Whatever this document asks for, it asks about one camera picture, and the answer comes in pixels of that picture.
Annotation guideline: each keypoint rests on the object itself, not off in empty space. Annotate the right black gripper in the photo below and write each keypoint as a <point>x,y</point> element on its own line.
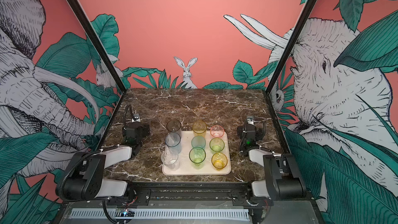
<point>241,130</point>

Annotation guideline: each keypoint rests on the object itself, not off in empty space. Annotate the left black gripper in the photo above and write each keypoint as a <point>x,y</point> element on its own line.
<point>144,130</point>

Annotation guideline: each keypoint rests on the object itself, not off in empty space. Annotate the pink plastic cup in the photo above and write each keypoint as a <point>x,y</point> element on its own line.
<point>217,131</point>

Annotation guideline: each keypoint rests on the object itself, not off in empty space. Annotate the short green plastic cup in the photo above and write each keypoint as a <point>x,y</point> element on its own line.
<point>216,145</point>

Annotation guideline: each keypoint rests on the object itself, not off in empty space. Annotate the yellow plastic cup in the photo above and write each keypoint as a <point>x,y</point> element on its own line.
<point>219,161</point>

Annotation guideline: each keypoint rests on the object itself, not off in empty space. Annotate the blue plastic cup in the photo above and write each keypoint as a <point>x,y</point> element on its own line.
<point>173,141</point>

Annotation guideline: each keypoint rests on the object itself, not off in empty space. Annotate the dark grey plastic cup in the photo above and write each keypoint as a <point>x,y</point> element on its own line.
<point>174,126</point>

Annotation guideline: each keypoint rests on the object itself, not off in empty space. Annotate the clear plastic cup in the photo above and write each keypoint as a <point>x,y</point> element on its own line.
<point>170,159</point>

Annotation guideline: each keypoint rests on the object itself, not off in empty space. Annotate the beige plastic tray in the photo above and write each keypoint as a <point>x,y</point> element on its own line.
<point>187,167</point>

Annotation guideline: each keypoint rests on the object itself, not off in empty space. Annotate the orange plastic cup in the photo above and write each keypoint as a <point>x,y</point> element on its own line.
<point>199,128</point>

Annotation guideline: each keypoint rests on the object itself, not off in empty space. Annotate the teal frosted plastic cup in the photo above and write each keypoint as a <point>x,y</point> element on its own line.
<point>198,142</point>

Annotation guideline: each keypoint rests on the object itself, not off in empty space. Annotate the tall green plastic cup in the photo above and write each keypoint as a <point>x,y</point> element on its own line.
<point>197,156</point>

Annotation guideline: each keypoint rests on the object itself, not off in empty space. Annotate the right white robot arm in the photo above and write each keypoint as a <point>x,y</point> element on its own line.
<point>283,180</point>

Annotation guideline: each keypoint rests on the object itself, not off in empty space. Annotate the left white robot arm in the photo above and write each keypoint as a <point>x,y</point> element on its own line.
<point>83,180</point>

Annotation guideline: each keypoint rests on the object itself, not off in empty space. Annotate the white vented strip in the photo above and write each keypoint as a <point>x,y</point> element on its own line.
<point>159,213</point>

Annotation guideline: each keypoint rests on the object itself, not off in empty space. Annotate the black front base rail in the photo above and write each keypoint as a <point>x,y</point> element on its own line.
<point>141,193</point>

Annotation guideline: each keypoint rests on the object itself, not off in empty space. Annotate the left black frame post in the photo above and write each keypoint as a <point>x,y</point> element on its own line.
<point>98,46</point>

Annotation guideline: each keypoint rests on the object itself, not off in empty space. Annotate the black frame post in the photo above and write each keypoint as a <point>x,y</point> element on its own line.
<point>98,46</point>
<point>309,5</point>

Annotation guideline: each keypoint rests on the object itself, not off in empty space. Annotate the right black frame post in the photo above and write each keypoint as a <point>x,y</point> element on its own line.
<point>309,5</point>

